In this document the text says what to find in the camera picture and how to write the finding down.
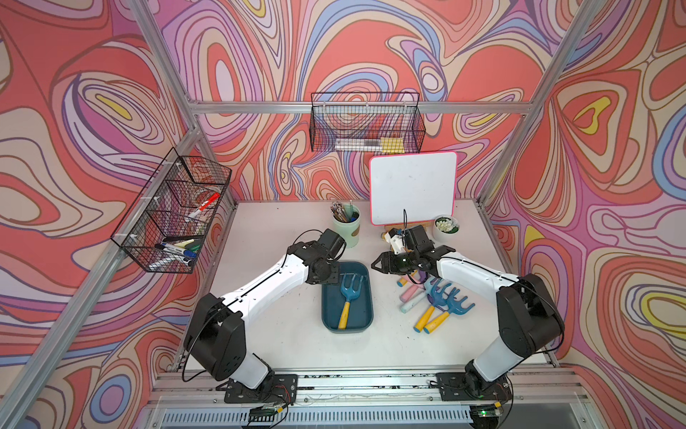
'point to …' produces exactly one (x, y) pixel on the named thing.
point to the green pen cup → (346, 222)
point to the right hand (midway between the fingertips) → (379, 272)
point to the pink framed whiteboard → (423, 184)
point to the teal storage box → (361, 308)
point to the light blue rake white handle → (412, 304)
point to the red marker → (209, 202)
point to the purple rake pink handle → (417, 281)
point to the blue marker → (165, 247)
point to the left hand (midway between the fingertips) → (332, 276)
